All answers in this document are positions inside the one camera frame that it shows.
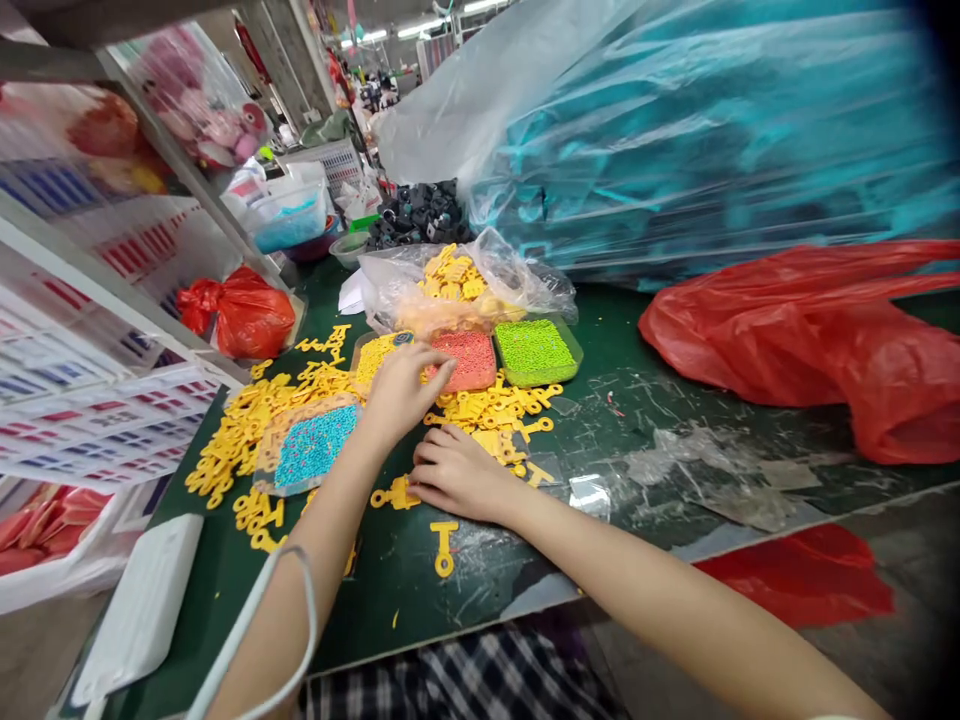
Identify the person's right hand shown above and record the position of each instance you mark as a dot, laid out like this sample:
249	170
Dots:
472	476

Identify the yellow keyhole-shaped plastic piece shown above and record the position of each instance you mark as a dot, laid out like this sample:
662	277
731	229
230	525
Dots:
394	496

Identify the clear tub of blue beads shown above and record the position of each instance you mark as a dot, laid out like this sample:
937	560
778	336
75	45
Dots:
289	214

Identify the clear tray of pink beads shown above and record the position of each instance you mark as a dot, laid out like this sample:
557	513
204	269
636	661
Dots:
469	361

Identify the red plastic bag on floor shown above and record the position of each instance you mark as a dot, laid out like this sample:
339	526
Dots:
802	574

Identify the pale green bowl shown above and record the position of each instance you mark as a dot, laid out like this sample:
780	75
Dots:
349	249

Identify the white bin of red pieces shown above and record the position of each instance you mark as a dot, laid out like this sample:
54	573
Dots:
49	536

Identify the person's left fingers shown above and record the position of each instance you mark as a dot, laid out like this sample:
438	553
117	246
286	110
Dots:
439	365

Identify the purple bowl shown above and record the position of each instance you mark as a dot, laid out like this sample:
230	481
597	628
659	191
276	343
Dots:
311	244

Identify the small knotted red plastic bag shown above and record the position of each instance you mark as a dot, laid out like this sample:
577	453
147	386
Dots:
244	313

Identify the person's left hand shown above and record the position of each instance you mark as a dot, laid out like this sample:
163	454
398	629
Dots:
397	397

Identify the clear tray of yellow beads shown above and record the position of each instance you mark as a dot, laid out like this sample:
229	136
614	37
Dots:
373	358

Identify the clear bag of yellow parts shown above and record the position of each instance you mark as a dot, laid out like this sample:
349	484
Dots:
457	277

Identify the yellow T-shaped plastic piece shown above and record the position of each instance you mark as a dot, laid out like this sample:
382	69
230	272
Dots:
444	546

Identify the large red plastic bag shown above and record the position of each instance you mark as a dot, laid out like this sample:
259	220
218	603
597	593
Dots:
810	337

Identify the white lattice basket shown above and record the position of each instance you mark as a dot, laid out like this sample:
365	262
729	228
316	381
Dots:
331	161

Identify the clear bag of pink plush toys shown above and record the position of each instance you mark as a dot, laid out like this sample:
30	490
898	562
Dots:
202	105

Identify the pile of black plastic parts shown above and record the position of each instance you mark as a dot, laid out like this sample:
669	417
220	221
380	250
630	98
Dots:
416	214

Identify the clear tray of green beads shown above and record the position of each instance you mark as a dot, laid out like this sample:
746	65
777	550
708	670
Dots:
536	351

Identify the clear tray of mixed blue beads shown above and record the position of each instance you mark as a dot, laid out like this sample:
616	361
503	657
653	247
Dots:
315	448

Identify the person's right fingers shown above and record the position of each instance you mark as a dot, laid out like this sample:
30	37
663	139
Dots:
429	461

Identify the person's legs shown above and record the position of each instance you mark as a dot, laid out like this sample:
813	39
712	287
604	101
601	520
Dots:
465	675

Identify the white shelf rack with packets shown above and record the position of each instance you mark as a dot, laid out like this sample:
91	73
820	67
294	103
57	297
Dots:
82	300

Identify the large clear bag of teal goods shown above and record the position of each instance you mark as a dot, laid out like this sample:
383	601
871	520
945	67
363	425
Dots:
675	142

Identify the clear plastic film scraps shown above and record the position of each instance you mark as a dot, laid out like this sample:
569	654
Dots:
712	480

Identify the white flat plastic box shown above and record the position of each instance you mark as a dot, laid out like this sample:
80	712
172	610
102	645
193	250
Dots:
142	604

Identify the white paper sheet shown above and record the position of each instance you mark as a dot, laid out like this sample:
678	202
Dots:
352	294

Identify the pile of yellow plastic parts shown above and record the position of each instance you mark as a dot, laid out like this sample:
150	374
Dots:
259	420

